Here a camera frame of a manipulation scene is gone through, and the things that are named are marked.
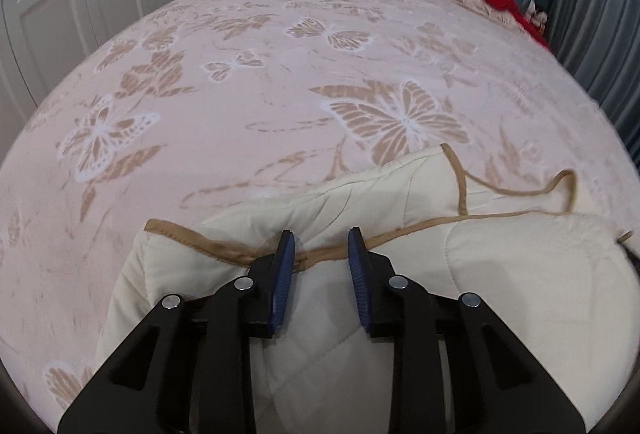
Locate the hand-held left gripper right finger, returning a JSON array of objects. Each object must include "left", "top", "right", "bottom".
[{"left": 347, "top": 227, "right": 587, "bottom": 434}]

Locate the small cloth doll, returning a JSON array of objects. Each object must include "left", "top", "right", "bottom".
[{"left": 529, "top": 0, "right": 549, "bottom": 30}]

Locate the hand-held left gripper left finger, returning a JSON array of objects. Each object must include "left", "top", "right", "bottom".
[{"left": 57, "top": 230, "right": 297, "bottom": 434}]

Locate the cream quilted blanket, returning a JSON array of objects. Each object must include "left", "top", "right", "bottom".
[{"left": 95, "top": 143, "right": 640, "bottom": 434}]

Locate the grey curtain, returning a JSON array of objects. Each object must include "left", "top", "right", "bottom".
[{"left": 547, "top": 0, "right": 640, "bottom": 149}]

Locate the pink butterfly bedspread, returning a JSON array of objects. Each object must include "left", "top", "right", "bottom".
[{"left": 0, "top": 0, "right": 640, "bottom": 415}]

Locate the red garment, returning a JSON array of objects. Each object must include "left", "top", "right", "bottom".
[{"left": 474, "top": 0, "right": 551, "bottom": 50}]

